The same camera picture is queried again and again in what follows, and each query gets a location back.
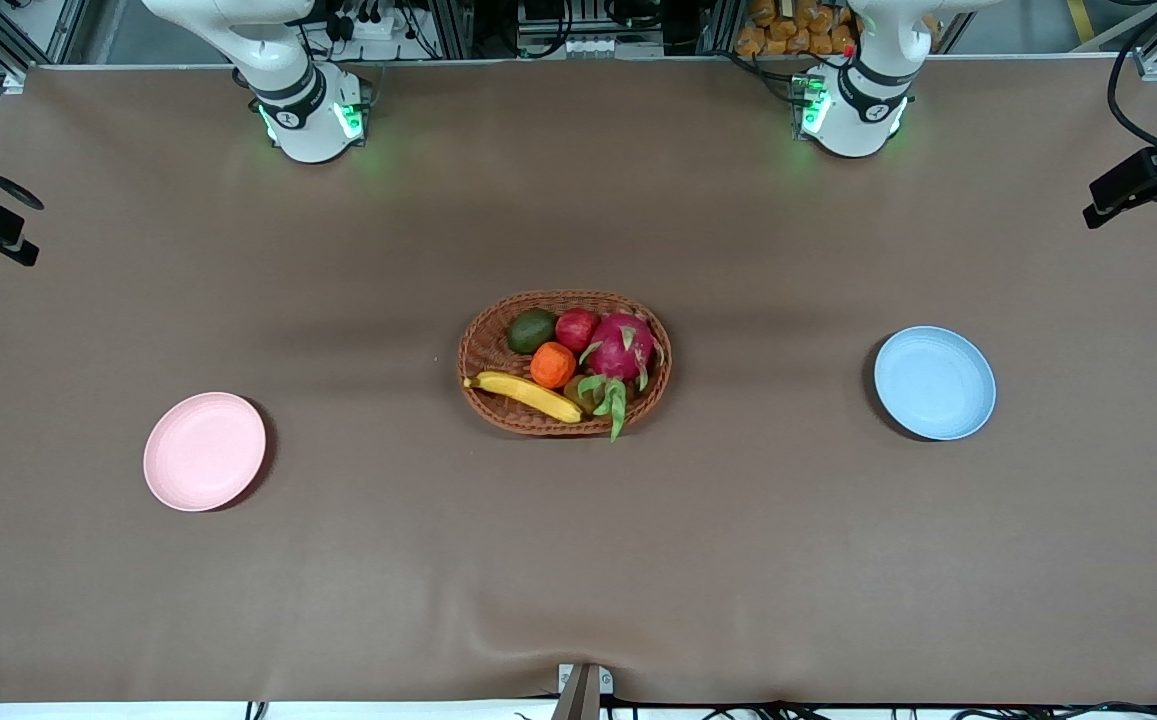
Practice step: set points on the pink dragon fruit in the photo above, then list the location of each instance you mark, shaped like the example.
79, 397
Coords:
623, 345

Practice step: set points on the blue plate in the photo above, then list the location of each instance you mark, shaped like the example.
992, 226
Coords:
934, 383

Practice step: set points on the metal bracket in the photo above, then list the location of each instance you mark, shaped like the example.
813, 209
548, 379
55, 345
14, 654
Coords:
583, 690

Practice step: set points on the orange fruit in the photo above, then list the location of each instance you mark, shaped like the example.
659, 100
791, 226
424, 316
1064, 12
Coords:
552, 365

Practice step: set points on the yellow banana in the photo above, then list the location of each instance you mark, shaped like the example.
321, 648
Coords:
528, 393

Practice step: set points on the brown wicker basket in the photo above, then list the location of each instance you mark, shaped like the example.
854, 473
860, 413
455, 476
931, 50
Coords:
493, 350

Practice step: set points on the pink plate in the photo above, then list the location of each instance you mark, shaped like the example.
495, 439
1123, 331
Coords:
204, 451

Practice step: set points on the red apple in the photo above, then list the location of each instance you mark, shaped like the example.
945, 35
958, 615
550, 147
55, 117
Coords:
576, 328

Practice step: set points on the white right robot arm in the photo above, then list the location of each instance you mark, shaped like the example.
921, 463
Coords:
303, 110

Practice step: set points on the white power strip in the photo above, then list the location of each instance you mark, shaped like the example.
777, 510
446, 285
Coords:
373, 25

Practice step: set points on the brown table cloth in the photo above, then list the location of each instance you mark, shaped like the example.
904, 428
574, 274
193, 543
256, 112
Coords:
578, 560

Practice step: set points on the brown kiwi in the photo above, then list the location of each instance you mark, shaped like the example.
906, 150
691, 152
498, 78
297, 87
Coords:
578, 393

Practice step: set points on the green avocado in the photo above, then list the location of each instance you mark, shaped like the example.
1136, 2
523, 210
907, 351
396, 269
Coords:
531, 331

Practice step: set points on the bag of orange items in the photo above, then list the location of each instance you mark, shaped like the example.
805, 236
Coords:
788, 30

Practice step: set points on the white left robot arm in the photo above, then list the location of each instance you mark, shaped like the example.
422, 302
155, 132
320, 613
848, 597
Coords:
858, 110

